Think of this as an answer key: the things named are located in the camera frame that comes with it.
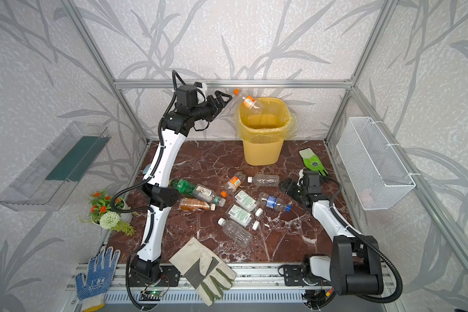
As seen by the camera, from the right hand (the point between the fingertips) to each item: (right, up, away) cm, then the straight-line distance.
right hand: (286, 181), depth 90 cm
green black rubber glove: (+18, +9, +19) cm, 28 cm away
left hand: (-26, +36, -13) cm, 46 cm away
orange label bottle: (-17, +38, +1) cm, 42 cm away
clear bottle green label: (-21, -15, -5) cm, 26 cm away
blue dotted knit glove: (-75, -34, -16) cm, 84 cm away
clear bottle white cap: (-9, 0, +7) cm, 12 cm away
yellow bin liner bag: (-3, +32, +15) cm, 35 cm away
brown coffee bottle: (-45, -10, -1) cm, 46 cm away
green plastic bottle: (-50, -3, +7) cm, 51 cm away
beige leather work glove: (-34, -33, -16) cm, 50 cm away
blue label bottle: (-6, -10, -1) cm, 11 cm away
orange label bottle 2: (-23, 0, +7) cm, 24 cm away
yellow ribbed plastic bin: (-10, +15, +9) cm, 20 cm away
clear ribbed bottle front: (-23, -20, -9) cm, 32 cm away
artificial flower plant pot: (-76, -11, -14) cm, 78 cm away
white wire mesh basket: (+24, +5, -28) cm, 37 cm away
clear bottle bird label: (-37, -6, +1) cm, 37 cm away
